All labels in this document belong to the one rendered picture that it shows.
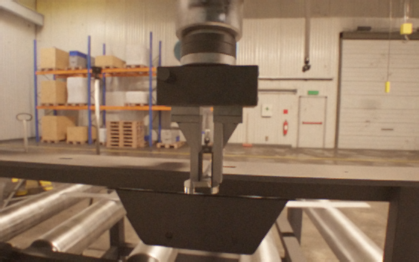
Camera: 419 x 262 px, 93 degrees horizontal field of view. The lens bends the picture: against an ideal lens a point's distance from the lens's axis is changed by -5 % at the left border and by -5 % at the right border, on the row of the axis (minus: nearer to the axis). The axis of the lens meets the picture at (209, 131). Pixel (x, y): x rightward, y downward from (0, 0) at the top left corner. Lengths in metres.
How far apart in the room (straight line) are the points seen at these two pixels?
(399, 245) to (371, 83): 10.51
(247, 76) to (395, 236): 0.39
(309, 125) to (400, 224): 9.38
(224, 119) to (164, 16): 10.68
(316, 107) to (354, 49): 2.83
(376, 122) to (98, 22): 13.22
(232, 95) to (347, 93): 10.22
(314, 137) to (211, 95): 9.71
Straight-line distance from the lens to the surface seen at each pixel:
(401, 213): 0.51
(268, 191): 0.43
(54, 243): 0.76
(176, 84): 0.28
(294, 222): 1.49
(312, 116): 9.88
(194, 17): 0.28
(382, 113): 11.12
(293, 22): 10.49
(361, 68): 10.85
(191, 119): 0.28
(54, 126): 11.16
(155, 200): 0.46
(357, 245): 0.76
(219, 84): 0.27
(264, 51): 9.87
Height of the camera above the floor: 1.26
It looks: 4 degrees down
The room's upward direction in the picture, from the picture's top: 1 degrees clockwise
